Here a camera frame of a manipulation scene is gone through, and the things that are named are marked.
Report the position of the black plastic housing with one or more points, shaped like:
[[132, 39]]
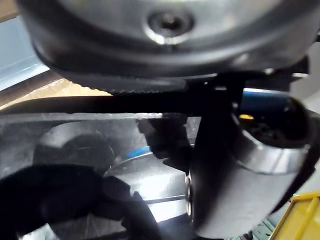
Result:
[[87, 105]]

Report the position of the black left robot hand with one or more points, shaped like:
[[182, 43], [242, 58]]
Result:
[[125, 45]]

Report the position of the brown cardboard box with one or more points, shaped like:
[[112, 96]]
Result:
[[62, 88]]

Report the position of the yellow shelf with black posts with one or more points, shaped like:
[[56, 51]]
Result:
[[300, 220]]

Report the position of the grey plastic bin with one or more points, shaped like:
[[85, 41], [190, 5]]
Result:
[[15, 50]]

